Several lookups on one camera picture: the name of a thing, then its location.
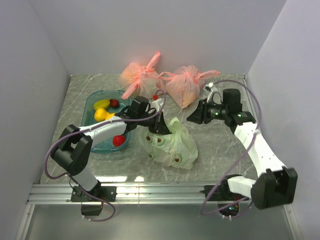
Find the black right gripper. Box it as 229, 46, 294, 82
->
186, 98, 229, 125

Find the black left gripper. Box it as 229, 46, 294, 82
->
137, 110, 172, 136

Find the light green plastic bag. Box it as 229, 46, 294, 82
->
139, 117, 198, 170

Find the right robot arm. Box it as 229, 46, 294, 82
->
187, 85, 298, 210

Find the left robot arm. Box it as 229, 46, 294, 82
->
49, 96, 171, 201

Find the right pink tied bag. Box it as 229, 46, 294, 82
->
156, 65, 220, 109

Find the pink tied bag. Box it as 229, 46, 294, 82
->
156, 65, 220, 109
118, 51, 165, 100

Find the left pink tied bag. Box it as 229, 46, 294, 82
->
118, 51, 165, 100

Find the dark red fake fig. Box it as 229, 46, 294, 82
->
109, 99, 120, 109

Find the yellow fake starfruit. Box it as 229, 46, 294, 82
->
93, 99, 110, 110

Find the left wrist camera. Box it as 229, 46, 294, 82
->
150, 94, 164, 112

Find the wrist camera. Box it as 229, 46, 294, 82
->
203, 82, 219, 103
150, 94, 164, 112

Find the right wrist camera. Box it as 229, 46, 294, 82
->
203, 82, 219, 103

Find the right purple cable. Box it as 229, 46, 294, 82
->
200, 79, 262, 217

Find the purple cable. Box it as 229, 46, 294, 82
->
44, 89, 167, 222
200, 79, 262, 217

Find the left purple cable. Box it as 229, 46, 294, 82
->
44, 89, 167, 222

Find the aluminium mounting rail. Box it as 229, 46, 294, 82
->
16, 182, 303, 240

